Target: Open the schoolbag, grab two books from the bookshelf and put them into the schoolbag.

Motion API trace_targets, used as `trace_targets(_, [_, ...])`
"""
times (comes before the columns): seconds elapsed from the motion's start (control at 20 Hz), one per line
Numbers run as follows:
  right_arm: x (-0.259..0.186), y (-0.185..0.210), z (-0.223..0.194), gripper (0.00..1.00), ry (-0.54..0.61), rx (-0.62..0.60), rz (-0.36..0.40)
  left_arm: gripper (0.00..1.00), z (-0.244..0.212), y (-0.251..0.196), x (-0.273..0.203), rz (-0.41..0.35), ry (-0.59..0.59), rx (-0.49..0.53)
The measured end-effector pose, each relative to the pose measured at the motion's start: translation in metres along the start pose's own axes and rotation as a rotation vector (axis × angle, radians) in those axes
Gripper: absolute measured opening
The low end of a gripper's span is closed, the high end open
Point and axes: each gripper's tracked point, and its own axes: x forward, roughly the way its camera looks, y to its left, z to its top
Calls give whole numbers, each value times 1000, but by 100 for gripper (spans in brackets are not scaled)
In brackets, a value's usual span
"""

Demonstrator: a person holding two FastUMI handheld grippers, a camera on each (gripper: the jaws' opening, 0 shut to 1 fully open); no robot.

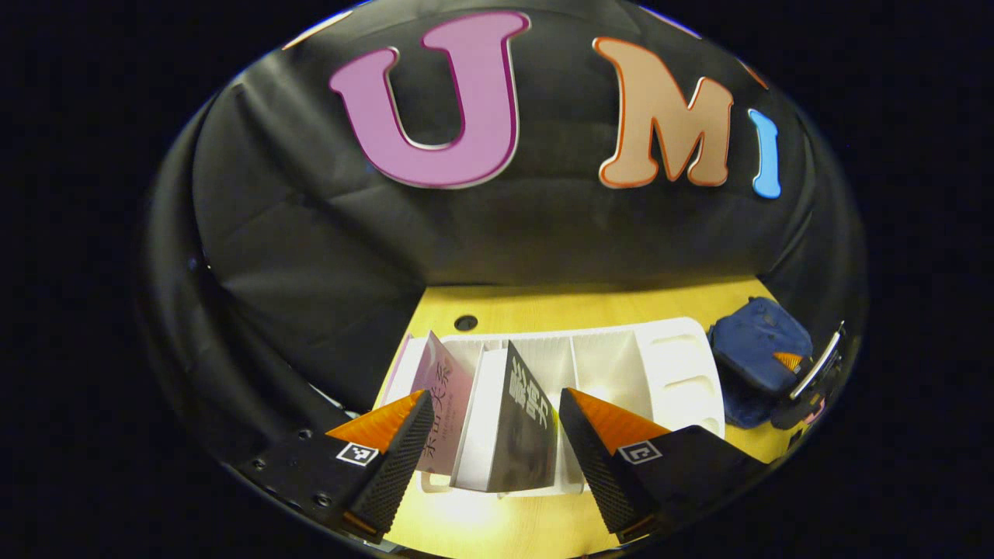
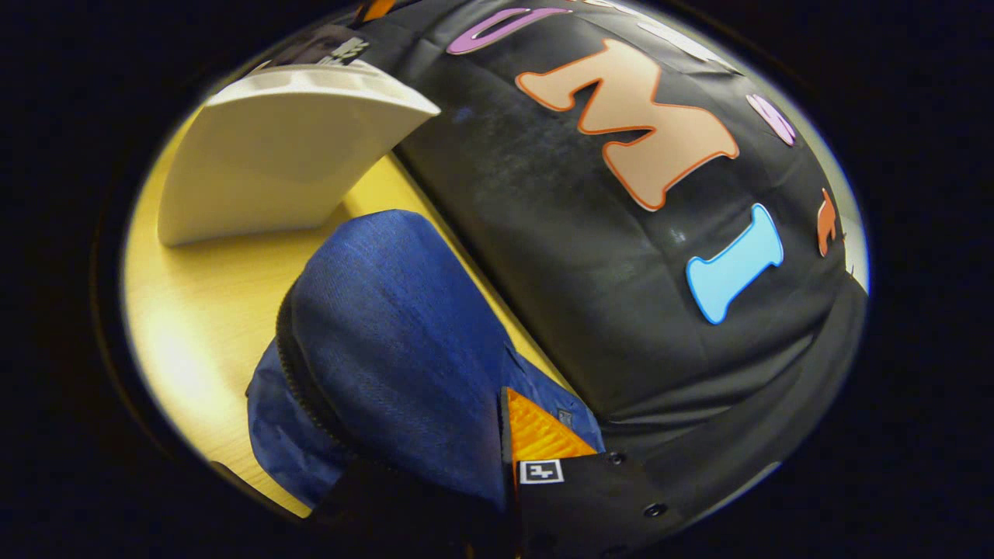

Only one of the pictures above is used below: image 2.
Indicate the black book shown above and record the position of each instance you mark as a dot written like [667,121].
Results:
[318,46]

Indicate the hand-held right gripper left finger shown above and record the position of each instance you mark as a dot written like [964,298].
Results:
[404,516]

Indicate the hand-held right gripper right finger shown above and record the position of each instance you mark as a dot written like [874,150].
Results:
[590,505]

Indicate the white bookshelf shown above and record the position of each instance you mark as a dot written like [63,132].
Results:
[287,155]

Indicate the blue schoolbag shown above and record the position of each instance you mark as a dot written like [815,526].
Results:
[404,334]

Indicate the black backdrop cloth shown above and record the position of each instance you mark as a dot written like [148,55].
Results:
[559,256]

